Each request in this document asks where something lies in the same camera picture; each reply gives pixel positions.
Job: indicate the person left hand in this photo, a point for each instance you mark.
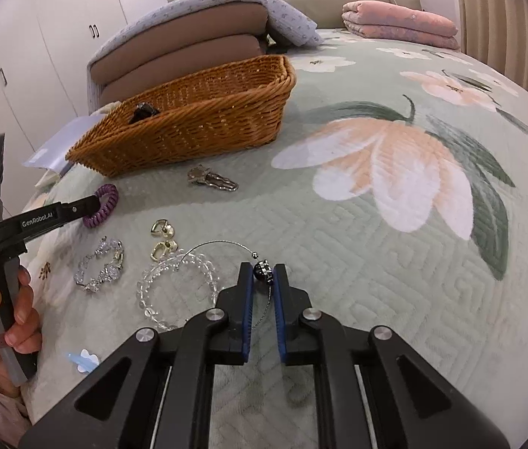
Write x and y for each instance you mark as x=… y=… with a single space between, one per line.
x=24 y=336

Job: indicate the gold square earrings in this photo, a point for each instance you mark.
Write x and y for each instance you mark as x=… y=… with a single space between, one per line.
x=166 y=242

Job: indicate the white wardrobe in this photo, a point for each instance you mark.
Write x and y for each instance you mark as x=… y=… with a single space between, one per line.
x=44 y=48

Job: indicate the pink folded blanket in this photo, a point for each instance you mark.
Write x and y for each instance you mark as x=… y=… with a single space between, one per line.
x=375 y=19

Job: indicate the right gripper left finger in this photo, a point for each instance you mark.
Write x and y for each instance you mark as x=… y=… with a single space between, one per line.
x=155 y=390

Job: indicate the blue book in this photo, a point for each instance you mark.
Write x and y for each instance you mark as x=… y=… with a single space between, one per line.
x=51 y=155

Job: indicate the black wrist watch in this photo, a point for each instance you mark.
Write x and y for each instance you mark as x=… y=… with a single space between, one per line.
x=143 y=111

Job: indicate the silver hair clip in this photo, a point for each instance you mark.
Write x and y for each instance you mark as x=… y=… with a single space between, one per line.
x=204 y=176

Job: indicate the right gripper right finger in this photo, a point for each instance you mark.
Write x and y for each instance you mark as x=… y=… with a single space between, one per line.
x=371 y=388

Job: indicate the floral green bedspread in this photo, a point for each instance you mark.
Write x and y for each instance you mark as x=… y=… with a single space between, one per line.
x=396 y=193

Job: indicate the brown folded quilt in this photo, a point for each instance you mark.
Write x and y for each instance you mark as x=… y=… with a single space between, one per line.
x=169 y=50

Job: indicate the brown wicker basket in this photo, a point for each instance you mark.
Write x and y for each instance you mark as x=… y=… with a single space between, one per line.
x=220 y=110

